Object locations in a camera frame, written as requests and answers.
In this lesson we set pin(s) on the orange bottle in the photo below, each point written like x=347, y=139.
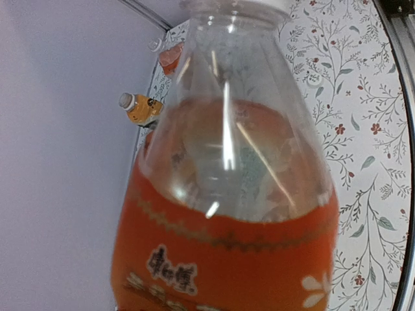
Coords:
x=168, y=54
x=230, y=204

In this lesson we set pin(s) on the yellow dark-label bottle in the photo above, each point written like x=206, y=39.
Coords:
x=141, y=110

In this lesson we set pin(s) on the floral tablecloth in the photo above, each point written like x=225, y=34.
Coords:
x=341, y=58

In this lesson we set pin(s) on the right metal frame post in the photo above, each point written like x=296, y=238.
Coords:
x=148, y=14

